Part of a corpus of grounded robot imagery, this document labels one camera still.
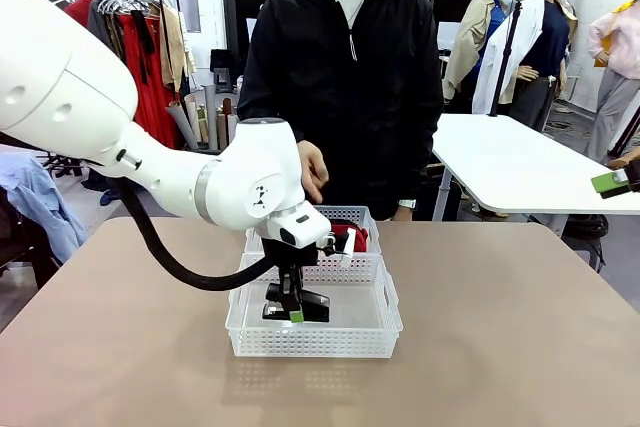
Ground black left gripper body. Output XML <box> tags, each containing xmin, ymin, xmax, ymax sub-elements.
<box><xmin>260</xmin><ymin>236</ymin><xmax>321</xmax><ymax>268</ymax></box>

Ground black stapler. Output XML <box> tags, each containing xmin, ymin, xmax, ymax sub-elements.
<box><xmin>260</xmin><ymin>282</ymin><xmax>331</xmax><ymax>324</ymax></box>

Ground red zipper pouch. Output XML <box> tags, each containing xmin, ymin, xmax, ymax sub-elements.
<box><xmin>327</xmin><ymin>224</ymin><xmax>370</xmax><ymax>254</ymax></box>

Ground person's right forearm black sleeve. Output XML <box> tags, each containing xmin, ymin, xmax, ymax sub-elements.
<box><xmin>236</xmin><ymin>86</ymin><xmax>306</xmax><ymax>148</ymax></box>

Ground person's left forearm black sleeve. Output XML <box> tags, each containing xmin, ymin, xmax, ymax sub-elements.
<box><xmin>397</xmin><ymin>111</ymin><xmax>445</xmax><ymax>202</ymax></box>

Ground person's right hand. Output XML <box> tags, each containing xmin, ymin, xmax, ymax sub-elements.
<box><xmin>297</xmin><ymin>140</ymin><xmax>330</xmax><ymax>206</ymax></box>

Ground tan shoe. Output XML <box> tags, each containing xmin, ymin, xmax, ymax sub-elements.
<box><xmin>607</xmin><ymin>155</ymin><xmax>640</xmax><ymax>172</ymax></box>

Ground white perforated plastic basket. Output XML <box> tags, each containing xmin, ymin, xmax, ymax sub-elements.
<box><xmin>224</xmin><ymin>252</ymin><xmax>404</xmax><ymax>360</ymax></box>
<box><xmin>244</xmin><ymin>205</ymin><xmax>384</xmax><ymax>257</ymax></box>

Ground grey trousers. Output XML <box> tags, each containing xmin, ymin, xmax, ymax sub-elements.
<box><xmin>587</xmin><ymin>69</ymin><xmax>640</xmax><ymax>163</ymax></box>

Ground white table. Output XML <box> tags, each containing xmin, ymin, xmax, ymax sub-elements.
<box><xmin>432</xmin><ymin>113</ymin><xmax>640</xmax><ymax>215</ymax></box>

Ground pink jacket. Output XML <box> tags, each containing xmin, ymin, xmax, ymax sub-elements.
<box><xmin>587</xmin><ymin>0</ymin><xmax>640</xmax><ymax>81</ymax></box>

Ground mannequin in navy top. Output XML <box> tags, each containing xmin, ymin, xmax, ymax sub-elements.
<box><xmin>509</xmin><ymin>0</ymin><xmax>571</xmax><ymax>131</ymax></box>

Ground person in black jacket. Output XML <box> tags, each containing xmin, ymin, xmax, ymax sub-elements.
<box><xmin>235</xmin><ymin>0</ymin><xmax>445</xmax><ymax>222</ymax></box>

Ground white coat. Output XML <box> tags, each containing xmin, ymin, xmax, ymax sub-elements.
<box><xmin>472</xmin><ymin>0</ymin><xmax>546</xmax><ymax>116</ymax></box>

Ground tall grey cardboard tube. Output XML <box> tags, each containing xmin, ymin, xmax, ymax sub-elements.
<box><xmin>202</xmin><ymin>84</ymin><xmax>220</xmax><ymax>151</ymax></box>

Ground black tripod pole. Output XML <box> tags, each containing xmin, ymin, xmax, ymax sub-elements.
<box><xmin>488</xmin><ymin>0</ymin><xmax>524</xmax><ymax>118</ymax></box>

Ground beige paper roll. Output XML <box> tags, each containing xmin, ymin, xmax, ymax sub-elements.
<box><xmin>183</xmin><ymin>93</ymin><xmax>203</xmax><ymax>144</ymax></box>

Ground slanted grey paper roll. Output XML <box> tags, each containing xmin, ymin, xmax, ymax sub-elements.
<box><xmin>166</xmin><ymin>100</ymin><xmax>200</xmax><ymax>149</ymax></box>

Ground black step stool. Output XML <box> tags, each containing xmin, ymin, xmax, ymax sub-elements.
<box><xmin>209</xmin><ymin>48</ymin><xmax>236</xmax><ymax>95</ymax></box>

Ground beige trench coat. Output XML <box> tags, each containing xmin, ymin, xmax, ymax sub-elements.
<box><xmin>442</xmin><ymin>0</ymin><xmax>506</xmax><ymax>101</ymax></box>

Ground red hanging dress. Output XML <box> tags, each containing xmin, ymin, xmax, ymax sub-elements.
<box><xmin>119</xmin><ymin>11</ymin><xmax>181</xmax><ymax>149</ymax></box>

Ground beige hanging garment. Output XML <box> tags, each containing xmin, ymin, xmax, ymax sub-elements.
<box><xmin>158</xmin><ymin>5</ymin><xmax>196</xmax><ymax>93</ymax></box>

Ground light blue shirt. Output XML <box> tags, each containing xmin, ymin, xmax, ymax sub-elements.
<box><xmin>0</xmin><ymin>151</ymin><xmax>89</xmax><ymax>266</ymax></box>

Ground black hanging scarf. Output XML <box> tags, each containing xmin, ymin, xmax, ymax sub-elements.
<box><xmin>130</xmin><ymin>10</ymin><xmax>156</xmax><ymax>86</ymax></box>

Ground charcoal hanging jacket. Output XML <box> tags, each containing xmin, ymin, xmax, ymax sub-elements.
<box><xmin>88</xmin><ymin>0</ymin><xmax>126</xmax><ymax>63</ymax></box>

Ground red hanging jacket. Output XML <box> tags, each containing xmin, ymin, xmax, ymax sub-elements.
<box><xmin>63</xmin><ymin>0</ymin><xmax>94</xmax><ymax>28</ymax></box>

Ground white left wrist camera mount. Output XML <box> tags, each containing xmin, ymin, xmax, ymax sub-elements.
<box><xmin>315</xmin><ymin>227</ymin><xmax>359</xmax><ymax>268</ymax></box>

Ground thick black left arm hose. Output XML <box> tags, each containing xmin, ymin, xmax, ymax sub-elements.
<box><xmin>113</xmin><ymin>176</ymin><xmax>281</xmax><ymax>292</ymax></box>

